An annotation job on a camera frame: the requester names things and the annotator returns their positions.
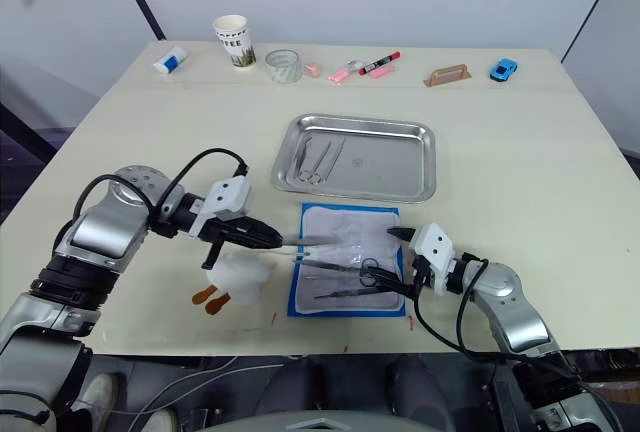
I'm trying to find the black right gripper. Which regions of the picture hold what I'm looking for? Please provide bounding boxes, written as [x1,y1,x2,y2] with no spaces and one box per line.
[370,226,432,304]

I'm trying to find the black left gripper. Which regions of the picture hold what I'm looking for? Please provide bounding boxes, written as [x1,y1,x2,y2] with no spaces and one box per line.
[198,216,285,272]

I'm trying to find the silver metal tweezers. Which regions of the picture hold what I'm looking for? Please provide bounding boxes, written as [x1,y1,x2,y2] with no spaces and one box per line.
[280,234,342,249]
[319,137,347,181]

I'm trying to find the black handled surgical scissors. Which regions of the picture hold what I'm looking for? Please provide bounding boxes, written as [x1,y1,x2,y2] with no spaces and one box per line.
[312,274,389,301]

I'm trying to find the blue surgical instrument pack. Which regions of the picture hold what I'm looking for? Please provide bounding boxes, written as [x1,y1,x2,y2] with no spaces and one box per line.
[287,202,407,319]

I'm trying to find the silver surgical scissors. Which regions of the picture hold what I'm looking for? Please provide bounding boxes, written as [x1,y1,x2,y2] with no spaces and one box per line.
[298,140,335,185]

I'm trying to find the rectangular metal tray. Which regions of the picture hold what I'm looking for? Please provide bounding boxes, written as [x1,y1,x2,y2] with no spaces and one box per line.
[270,112,437,204]

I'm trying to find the white duck toy orange feet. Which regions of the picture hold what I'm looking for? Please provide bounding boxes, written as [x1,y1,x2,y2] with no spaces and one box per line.
[191,250,277,315]

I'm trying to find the clear tape roll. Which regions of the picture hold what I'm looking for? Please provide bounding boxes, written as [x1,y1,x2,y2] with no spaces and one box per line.
[264,48,303,84]

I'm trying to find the pink plastic clip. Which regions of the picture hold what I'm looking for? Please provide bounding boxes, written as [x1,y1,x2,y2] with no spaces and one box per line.
[327,66,359,85]

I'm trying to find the grey robot torso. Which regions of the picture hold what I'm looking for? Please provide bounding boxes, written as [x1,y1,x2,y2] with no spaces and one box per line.
[197,414,444,432]

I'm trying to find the printed paper coffee cup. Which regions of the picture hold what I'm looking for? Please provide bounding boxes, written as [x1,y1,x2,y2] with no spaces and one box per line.
[211,14,257,73]

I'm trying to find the red black marker pen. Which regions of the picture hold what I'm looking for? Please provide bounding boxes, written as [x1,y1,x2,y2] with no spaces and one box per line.
[357,51,402,77]

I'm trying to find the white blue glue tube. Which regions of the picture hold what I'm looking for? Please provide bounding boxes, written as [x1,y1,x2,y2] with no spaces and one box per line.
[152,46,189,76]

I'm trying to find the white shoe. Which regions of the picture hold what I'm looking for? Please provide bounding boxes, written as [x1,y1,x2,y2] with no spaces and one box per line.
[79,371,122,431]
[133,406,180,432]

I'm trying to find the blue toy car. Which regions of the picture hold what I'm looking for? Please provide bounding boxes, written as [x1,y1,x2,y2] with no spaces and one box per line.
[489,57,520,84]

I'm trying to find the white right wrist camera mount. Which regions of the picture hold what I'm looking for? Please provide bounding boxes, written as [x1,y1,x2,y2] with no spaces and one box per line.
[406,222,457,298]

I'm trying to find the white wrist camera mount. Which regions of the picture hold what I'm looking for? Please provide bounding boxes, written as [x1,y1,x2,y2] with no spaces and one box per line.
[406,222,457,298]
[192,176,253,241]

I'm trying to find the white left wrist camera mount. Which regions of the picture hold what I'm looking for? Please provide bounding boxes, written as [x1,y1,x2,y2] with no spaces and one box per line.
[192,176,253,241]

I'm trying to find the black handled surgical forceps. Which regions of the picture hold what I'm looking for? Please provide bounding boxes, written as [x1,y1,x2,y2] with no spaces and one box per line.
[293,257,381,279]

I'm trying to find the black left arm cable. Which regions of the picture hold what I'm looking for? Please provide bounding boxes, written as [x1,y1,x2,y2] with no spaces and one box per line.
[72,148,250,223]

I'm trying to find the thin white cable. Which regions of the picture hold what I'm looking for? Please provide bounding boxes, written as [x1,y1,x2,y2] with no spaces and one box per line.
[113,355,287,419]

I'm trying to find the brown wooden handle block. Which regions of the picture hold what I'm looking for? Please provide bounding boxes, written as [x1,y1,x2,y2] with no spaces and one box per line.
[423,64,473,89]

